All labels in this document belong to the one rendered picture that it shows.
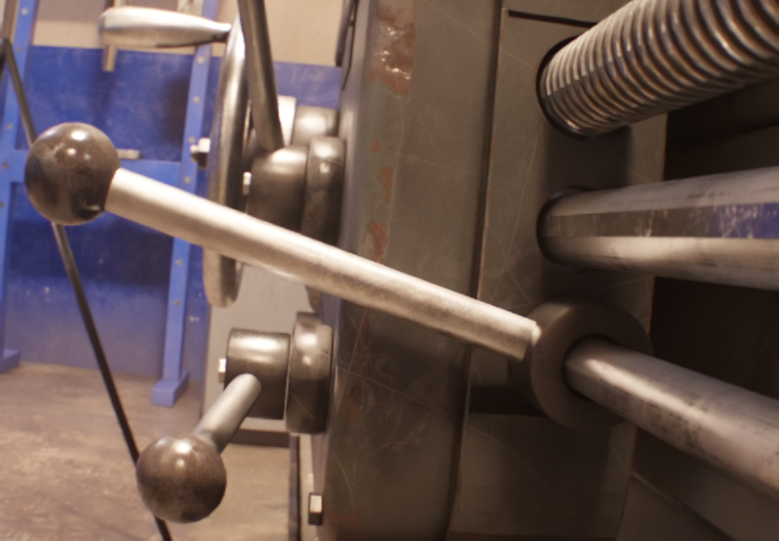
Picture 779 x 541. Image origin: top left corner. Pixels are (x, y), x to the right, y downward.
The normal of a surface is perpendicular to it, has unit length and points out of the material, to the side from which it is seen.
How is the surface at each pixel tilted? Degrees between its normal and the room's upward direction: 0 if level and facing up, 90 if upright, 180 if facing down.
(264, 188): 94
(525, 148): 90
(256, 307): 90
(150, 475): 83
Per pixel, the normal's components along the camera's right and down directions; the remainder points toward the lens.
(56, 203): -0.11, 0.61
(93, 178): 0.63, 0.20
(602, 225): -0.99, -0.09
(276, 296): 0.16, 0.03
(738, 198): -0.88, -0.47
